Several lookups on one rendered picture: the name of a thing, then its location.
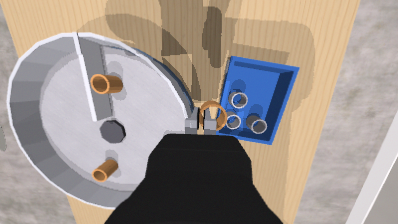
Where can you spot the bronze bushing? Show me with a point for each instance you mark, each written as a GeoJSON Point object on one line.
{"type": "Point", "coordinates": [99, 84]}
{"type": "Point", "coordinates": [221, 120]}
{"type": "Point", "coordinates": [108, 168]}

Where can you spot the blue crate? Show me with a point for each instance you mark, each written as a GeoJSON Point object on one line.
{"type": "Point", "coordinates": [267, 86]}

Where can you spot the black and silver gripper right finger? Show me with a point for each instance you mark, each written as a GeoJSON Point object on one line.
{"type": "Point", "coordinates": [209, 125]}

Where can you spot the grey metal sleeve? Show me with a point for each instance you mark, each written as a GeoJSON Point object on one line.
{"type": "Point", "coordinates": [236, 122]}
{"type": "Point", "coordinates": [259, 128]}
{"type": "Point", "coordinates": [243, 101]}

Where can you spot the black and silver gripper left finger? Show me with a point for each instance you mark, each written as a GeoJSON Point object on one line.
{"type": "Point", "coordinates": [192, 124]}

